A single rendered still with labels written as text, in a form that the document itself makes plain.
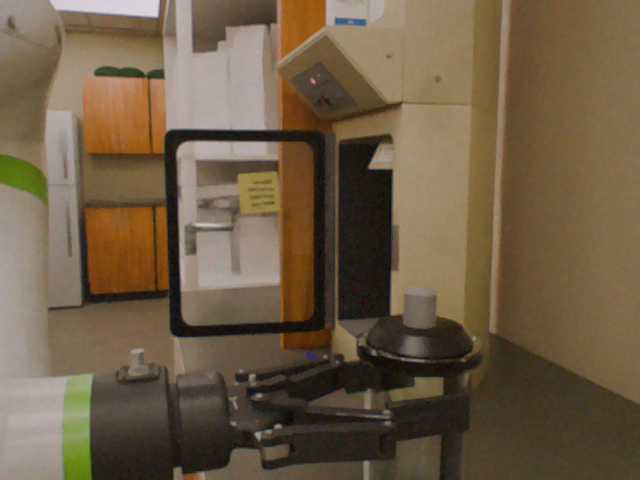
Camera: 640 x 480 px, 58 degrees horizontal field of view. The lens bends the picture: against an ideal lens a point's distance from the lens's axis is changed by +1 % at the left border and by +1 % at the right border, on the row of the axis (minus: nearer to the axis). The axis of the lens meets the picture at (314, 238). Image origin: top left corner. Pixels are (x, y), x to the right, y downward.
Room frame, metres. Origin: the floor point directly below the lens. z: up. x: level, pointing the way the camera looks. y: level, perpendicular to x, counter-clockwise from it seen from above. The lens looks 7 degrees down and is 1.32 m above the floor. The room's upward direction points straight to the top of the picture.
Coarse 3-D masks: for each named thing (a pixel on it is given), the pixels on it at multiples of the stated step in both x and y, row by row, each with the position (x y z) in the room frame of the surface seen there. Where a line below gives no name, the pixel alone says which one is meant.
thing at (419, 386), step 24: (360, 336) 0.49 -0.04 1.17; (408, 360) 0.43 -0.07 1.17; (432, 360) 0.43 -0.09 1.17; (456, 360) 0.44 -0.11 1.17; (384, 384) 0.45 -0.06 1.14; (408, 384) 0.44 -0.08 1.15; (432, 384) 0.44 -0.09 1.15; (456, 384) 0.45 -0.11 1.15; (384, 408) 0.45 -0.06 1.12; (456, 432) 0.45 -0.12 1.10; (408, 456) 0.44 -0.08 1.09; (432, 456) 0.44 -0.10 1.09; (456, 456) 0.45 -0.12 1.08
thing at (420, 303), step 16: (416, 288) 0.49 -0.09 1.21; (416, 304) 0.47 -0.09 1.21; (432, 304) 0.47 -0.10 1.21; (384, 320) 0.50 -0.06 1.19; (400, 320) 0.50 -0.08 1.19; (416, 320) 0.47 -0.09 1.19; (432, 320) 0.47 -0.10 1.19; (448, 320) 0.50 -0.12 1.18; (368, 336) 0.48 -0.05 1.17; (384, 336) 0.46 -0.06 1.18; (400, 336) 0.45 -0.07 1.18; (416, 336) 0.45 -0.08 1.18; (432, 336) 0.45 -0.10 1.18; (448, 336) 0.45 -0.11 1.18; (464, 336) 0.46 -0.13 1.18; (400, 352) 0.45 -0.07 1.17; (416, 352) 0.44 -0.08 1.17; (432, 352) 0.44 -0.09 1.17; (448, 352) 0.44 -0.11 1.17
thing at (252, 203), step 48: (192, 144) 1.08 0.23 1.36; (240, 144) 1.09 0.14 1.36; (288, 144) 1.11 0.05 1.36; (192, 192) 1.08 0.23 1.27; (240, 192) 1.09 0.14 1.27; (288, 192) 1.11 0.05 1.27; (240, 240) 1.09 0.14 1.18; (288, 240) 1.11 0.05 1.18; (192, 288) 1.08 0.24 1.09; (240, 288) 1.09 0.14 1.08; (288, 288) 1.11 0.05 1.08
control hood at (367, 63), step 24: (312, 48) 0.88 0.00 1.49; (336, 48) 0.81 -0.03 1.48; (360, 48) 0.81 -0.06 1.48; (384, 48) 0.82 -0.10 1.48; (288, 72) 1.05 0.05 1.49; (336, 72) 0.88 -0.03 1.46; (360, 72) 0.82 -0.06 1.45; (384, 72) 0.82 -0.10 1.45; (360, 96) 0.88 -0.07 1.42; (384, 96) 0.82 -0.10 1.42
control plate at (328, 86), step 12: (312, 72) 0.96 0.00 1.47; (324, 72) 0.91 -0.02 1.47; (300, 84) 1.05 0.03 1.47; (312, 84) 1.00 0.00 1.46; (324, 84) 0.96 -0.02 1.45; (336, 84) 0.91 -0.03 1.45; (312, 96) 1.05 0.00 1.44; (324, 96) 1.00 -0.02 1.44; (336, 96) 0.96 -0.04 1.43; (348, 96) 0.91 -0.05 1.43; (324, 108) 1.05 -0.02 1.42; (336, 108) 1.00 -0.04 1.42
